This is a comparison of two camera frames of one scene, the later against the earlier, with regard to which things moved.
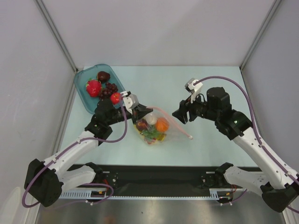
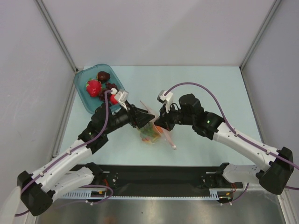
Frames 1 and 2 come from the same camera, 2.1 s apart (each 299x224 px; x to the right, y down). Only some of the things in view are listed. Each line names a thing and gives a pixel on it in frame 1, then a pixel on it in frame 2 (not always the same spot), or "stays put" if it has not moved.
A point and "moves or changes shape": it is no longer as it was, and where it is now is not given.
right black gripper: [188, 109] to [170, 118]
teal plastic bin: [80, 80] stays put
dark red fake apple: [103, 76] stays put
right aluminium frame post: [275, 3] stays put
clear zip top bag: [157, 127] moves or changes shape
